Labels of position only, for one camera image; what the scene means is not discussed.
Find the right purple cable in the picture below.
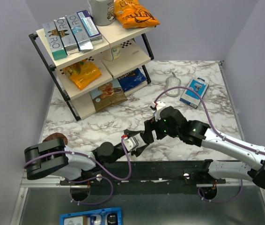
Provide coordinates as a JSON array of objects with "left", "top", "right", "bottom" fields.
[{"left": 153, "top": 86, "right": 265, "bottom": 204}]

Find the blue razor package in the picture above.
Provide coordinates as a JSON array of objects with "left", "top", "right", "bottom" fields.
[{"left": 180, "top": 77, "right": 209, "bottom": 109}]

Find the white cup middle shelf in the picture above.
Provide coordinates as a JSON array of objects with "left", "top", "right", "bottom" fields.
[{"left": 102, "top": 45, "right": 121, "bottom": 61}]

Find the orange snack bag middle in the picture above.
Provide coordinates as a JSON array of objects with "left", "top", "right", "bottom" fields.
[{"left": 62, "top": 60, "right": 102, "bottom": 90}]

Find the grey printed mug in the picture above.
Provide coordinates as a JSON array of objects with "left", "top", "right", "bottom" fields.
[{"left": 88, "top": 0, "right": 115, "bottom": 26}]

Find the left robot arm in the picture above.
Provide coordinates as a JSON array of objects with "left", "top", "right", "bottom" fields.
[{"left": 24, "top": 130, "right": 149, "bottom": 185}]

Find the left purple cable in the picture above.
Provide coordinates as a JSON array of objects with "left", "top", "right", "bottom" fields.
[{"left": 23, "top": 135, "right": 133, "bottom": 206}]

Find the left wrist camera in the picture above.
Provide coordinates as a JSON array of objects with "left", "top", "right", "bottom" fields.
[{"left": 124, "top": 136, "right": 139, "bottom": 152}]

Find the three tier shelf rack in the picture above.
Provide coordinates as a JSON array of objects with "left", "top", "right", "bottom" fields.
[{"left": 29, "top": 21, "right": 154, "bottom": 121}]

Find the orange chips bag top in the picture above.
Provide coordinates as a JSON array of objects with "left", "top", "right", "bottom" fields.
[{"left": 114, "top": 0, "right": 160, "bottom": 28}]

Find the blue chips bag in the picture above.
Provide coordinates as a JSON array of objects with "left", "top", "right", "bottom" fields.
[{"left": 117, "top": 68, "right": 147, "bottom": 92}]

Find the brown snack bag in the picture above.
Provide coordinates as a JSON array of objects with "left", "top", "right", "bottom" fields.
[{"left": 90, "top": 79, "right": 127, "bottom": 113}]

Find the blue tray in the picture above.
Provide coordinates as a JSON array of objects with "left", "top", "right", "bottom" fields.
[{"left": 59, "top": 207, "right": 123, "bottom": 225}]

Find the purple cable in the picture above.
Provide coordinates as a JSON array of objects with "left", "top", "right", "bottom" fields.
[
  {"left": 23, "top": 135, "right": 133, "bottom": 206},
  {"left": 153, "top": 86, "right": 265, "bottom": 204}
]

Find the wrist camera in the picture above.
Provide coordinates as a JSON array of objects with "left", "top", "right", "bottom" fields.
[
  {"left": 150, "top": 101, "right": 166, "bottom": 120},
  {"left": 124, "top": 136, "right": 139, "bottom": 152}
]

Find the black mounting rail base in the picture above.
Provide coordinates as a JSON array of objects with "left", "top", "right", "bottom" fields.
[{"left": 60, "top": 159, "right": 226, "bottom": 195}]

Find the silver brown toothpaste box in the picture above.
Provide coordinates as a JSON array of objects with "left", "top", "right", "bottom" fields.
[{"left": 54, "top": 17, "right": 79, "bottom": 55}]

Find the silver blue toothpaste box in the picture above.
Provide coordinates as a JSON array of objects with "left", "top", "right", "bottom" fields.
[{"left": 66, "top": 14, "right": 93, "bottom": 52}]

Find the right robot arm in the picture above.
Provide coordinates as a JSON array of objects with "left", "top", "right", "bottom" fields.
[{"left": 140, "top": 106, "right": 265, "bottom": 189}]

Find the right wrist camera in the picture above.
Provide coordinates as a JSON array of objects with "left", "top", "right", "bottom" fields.
[{"left": 150, "top": 101, "right": 166, "bottom": 120}]

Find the purple white box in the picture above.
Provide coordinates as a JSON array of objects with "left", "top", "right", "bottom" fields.
[{"left": 77, "top": 10, "right": 103, "bottom": 45}]

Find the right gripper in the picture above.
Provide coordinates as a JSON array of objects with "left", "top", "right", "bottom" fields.
[{"left": 141, "top": 116, "right": 180, "bottom": 143}]

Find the teal silver toothpaste box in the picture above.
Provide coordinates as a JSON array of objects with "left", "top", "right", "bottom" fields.
[{"left": 42, "top": 21, "right": 67, "bottom": 60}]

